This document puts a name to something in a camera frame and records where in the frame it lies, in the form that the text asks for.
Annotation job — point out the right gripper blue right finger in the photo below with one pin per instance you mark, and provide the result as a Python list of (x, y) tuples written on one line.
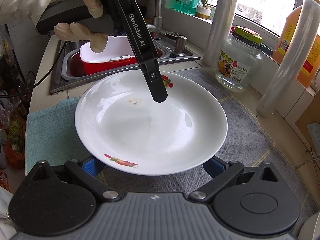
[(224, 175)]

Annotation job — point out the sink drain stopper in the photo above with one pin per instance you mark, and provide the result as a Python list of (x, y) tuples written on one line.
[(179, 47)]

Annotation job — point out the steel faucet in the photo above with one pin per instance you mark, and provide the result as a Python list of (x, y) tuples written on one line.
[(156, 26)]

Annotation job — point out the teal towel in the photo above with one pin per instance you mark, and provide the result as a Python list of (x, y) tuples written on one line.
[(51, 135)]

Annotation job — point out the right plastic wrap roll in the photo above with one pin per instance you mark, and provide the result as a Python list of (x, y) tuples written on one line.
[(272, 95)]

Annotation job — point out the grey checked table mat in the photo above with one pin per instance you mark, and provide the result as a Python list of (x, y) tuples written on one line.
[(246, 142)]

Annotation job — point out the plastic wrap roll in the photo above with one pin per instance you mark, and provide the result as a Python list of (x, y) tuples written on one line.
[(221, 26), (272, 95)]

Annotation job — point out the orange oil bottle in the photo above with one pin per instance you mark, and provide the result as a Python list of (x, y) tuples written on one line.
[(300, 45)]

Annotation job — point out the small potted plant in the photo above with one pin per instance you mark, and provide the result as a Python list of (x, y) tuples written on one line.
[(203, 10)]

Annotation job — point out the glass jar yellow lid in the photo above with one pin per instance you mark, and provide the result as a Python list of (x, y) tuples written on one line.
[(239, 59)]

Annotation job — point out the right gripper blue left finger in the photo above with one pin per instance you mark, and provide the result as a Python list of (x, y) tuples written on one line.
[(84, 174)]

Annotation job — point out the left plastic wrap roll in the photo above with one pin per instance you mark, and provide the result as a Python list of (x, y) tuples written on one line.
[(221, 26)]

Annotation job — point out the steel sink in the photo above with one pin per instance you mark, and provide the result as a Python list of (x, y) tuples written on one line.
[(70, 71)]

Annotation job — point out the white floral plate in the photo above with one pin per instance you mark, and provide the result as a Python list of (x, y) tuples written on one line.
[(121, 125)]

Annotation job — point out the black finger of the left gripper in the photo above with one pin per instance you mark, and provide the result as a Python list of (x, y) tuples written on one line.
[(150, 70)]

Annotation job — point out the red white plastic container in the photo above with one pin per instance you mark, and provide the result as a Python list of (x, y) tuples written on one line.
[(117, 53)]

